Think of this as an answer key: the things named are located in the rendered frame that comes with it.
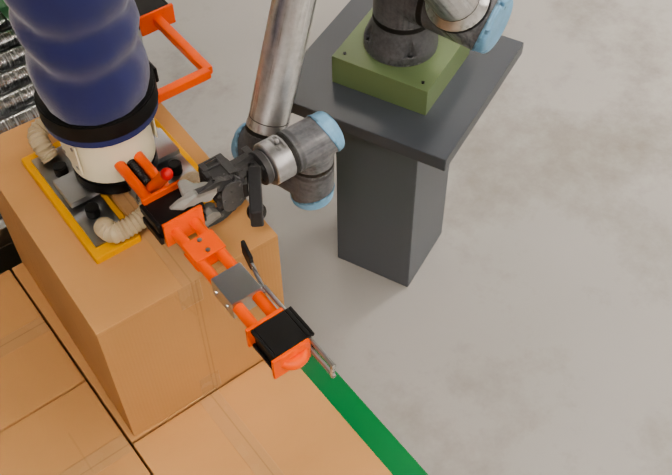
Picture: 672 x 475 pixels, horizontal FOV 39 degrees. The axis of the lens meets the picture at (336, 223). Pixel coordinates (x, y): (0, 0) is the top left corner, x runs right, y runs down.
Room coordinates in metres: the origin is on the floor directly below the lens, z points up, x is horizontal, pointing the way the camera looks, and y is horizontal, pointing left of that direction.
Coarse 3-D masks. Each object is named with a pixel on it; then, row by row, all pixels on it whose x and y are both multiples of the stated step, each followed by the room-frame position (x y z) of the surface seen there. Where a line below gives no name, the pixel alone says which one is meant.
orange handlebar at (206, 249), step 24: (168, 24) 1.68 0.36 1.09; (192, 48) 1.60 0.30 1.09; (168, 96) 1.47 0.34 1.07; (120, 168) 1.25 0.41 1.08; (144, 168) 1.26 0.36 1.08; (144, 192) 1.19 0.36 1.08; (192, 240) 1.07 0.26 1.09; (216, 240) 1.07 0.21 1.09; (192, 264) 1.04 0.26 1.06; (240, 312) 0.92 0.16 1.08; (264, 312) 0.92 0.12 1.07; (288, 360) 0.82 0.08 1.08
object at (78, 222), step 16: (32, 160) 1.39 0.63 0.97; (64, 160) 1.39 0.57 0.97; (32, 176) 1.36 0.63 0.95; (48, 176) 1.34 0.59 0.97; (48, 192) 1.30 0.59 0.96; (64, 208) 1.26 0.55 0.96; (80, 208) 1.25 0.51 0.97; (96, 208) 1.23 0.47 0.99; (112, 208) 1.26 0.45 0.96; (80, 224) 1.21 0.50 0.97; (80, 240) 1.18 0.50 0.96; (96, 240) 1.17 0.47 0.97; (128, 240) 1.17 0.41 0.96; (96, 256) 1.14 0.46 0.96; (112, 256) 1.15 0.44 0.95
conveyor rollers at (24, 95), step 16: (0, 16) 2.42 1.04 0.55; (0, 48) 2.30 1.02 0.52; (16, 48) 2.26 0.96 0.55; (0, 64) 2.21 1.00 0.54; (16, 64) 2.23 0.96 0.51; (0, 80) 2.12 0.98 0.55; (16, 80) 2.14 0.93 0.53; (16, 96) 2.05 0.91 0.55; (32, 96) 2.07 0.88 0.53; (0, 112) 2.01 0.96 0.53; (32, 112) 1.99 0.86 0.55; (0, 128) 1.92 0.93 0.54
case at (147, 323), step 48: (0, 144) 1.46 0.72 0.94; (192, 144) 1.45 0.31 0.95; (0, 192) 1.33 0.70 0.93; (48, 240) 1.19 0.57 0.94; (144, 240) 1.19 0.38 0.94; (240, 240) 1.18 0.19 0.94; (48, 288) 1.24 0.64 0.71; (96, 288) 1.07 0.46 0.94; (144, 288) 1.07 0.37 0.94; (192, 288) 1.08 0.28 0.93; (96, 336) 0.97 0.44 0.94; (144, 336) 1.02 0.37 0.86; (192, 336) 1.07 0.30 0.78; (240, 336) 1.13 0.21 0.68; (144, 384) 1.00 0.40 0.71; (192, 384) 1.05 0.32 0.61
